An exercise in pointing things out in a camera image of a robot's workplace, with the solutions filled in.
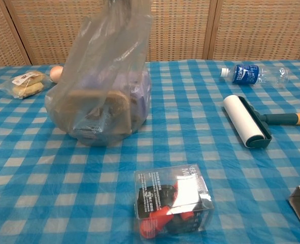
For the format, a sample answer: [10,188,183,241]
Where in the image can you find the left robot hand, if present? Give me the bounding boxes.
[108,0,131,7]

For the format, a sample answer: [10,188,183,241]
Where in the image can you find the clear plastic bag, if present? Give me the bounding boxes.
[44,0,153,147]

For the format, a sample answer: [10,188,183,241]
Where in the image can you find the blue checkered tablecloth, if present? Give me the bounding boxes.
[0,58,300,244]

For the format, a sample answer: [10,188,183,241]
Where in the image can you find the purple soft package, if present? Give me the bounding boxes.
[81,69,152,123]

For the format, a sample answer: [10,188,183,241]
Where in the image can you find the brown egg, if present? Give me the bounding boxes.
[50,66,64,83]

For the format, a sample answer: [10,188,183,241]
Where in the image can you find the tan plastic tray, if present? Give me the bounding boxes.
[50,88,133,135]

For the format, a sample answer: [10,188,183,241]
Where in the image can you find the wrapped pastries in clear pack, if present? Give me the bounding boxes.
[0,71,53,100]

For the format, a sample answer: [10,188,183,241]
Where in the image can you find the small blue carton box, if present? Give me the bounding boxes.
[72,106,112,146]

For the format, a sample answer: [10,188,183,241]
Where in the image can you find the clear bottle with blue label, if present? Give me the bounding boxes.
[219,64,291,88]

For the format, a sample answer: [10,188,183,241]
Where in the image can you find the green lint roller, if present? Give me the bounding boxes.
[222,94,300,150]

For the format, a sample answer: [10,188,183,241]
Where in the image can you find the clear box with black-red item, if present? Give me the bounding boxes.
[134,164,215,241]

